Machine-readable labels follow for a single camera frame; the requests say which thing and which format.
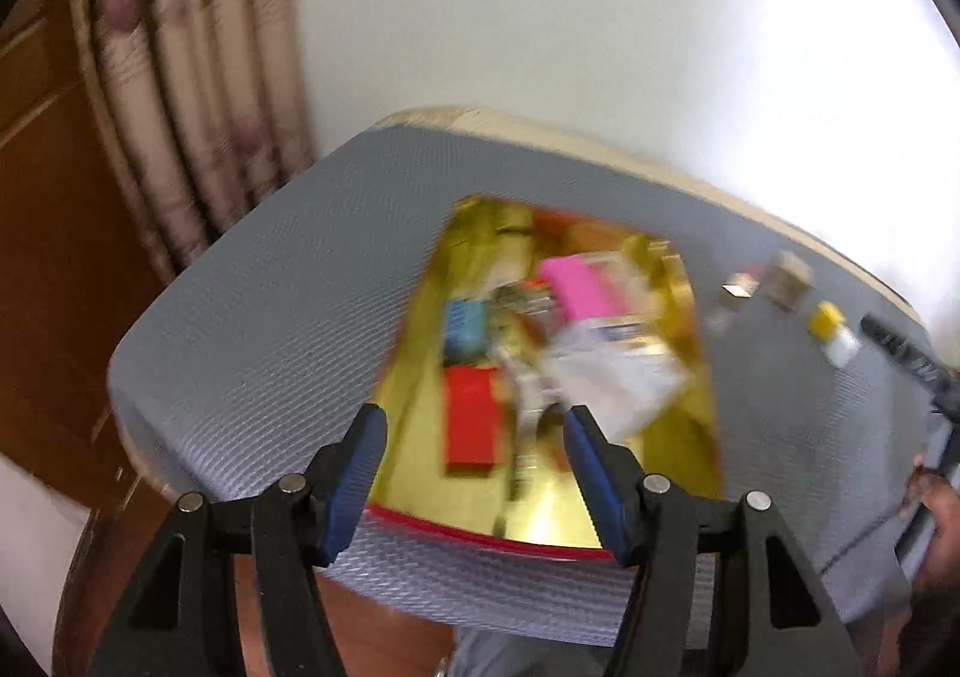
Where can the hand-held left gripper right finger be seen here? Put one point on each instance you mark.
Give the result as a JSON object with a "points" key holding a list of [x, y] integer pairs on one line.
{"points": [[600, 489]]}

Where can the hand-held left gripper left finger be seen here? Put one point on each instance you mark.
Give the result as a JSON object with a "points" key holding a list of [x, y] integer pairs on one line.
{"points": [[352, 489]]}

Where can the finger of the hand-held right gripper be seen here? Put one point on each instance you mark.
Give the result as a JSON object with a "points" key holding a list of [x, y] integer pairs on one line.
{"points": [[900, 347]]}

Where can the red tin box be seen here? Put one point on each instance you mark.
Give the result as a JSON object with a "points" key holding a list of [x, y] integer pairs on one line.
{"points": [[555, 512]]}

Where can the gold lipstick tube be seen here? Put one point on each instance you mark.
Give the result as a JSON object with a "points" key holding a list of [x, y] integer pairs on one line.
{"points": [[525, 422]]}

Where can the clear plastic packet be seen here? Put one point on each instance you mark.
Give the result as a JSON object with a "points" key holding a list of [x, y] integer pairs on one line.
{"points": [[615, 377]]}

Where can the red rectangular block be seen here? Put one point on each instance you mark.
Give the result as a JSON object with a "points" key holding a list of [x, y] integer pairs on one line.
{"points": [[472, 422]]}

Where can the small blue box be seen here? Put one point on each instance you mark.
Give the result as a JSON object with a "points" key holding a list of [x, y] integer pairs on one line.
{"points": [[466, 328]]}

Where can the pink block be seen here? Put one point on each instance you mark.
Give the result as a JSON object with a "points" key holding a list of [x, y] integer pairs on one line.
{"points": [[577, 287]]}

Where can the person's right hand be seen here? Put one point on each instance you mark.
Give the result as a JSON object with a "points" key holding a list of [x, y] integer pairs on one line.
{"points": [[934, 493]]}

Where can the yellow white block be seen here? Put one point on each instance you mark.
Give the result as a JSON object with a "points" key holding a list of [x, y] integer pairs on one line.
{"points": [[829, 325]]}

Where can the beige block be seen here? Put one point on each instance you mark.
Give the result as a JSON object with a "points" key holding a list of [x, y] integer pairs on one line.
{"points": [[787, 280]]}

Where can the person's leg in jeans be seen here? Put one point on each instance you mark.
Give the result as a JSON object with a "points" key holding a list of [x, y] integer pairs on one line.
{"points": [[510, 658]]}

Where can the grey mesh mat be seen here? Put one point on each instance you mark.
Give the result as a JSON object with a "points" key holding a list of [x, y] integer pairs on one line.
{"points": [[262, 310]]}

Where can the brown wooden door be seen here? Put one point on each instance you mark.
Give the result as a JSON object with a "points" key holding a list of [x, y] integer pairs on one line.
{"points": [[60, 235]]}

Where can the beige patterned curtain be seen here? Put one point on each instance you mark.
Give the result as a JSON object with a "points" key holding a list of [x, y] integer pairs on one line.
{"points": [[187, 85]]}

